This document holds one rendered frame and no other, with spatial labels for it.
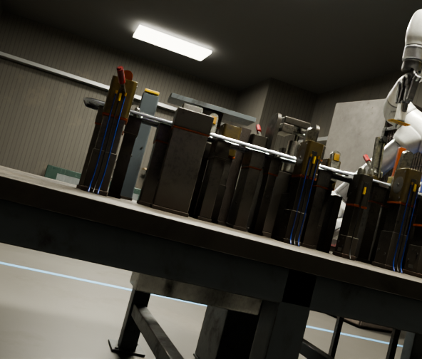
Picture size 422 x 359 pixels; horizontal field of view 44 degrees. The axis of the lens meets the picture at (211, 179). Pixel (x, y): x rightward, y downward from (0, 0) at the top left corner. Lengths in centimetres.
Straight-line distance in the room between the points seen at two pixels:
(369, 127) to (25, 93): 645
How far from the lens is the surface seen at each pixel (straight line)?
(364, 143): 569
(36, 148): 999
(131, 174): 214
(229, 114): 218
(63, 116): 1003
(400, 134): 262
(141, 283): 132
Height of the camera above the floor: 73
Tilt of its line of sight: 4 degrees up
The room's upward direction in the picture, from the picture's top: 15 degrees clockwise
